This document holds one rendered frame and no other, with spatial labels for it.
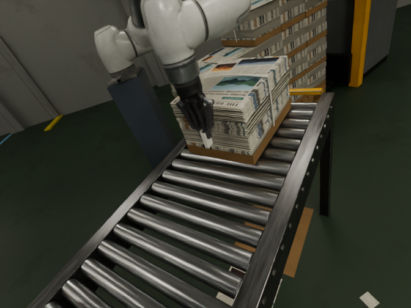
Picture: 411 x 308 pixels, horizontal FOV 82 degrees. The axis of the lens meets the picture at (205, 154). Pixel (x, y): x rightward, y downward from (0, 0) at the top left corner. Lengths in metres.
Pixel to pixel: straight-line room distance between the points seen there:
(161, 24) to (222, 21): 0.15
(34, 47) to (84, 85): 0.90
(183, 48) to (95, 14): 4.00
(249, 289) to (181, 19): 0.61
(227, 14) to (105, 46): 0.92
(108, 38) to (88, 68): 3.41
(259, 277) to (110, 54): 1.27
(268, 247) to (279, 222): 0.08
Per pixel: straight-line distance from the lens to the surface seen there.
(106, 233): 0.85
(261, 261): 0.61
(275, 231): 0.64
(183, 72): 0.63
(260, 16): 1.92
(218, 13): 0.66
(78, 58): 4.85
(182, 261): 0.66
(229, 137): 0.78
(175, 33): 0.61
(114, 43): 1.46
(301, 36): 2.30
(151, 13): 0.61
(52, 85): 5.24
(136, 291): 0.69
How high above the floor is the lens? 1.34
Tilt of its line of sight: 36 degrees down
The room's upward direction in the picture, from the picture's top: 21 degrees counter-clockwise
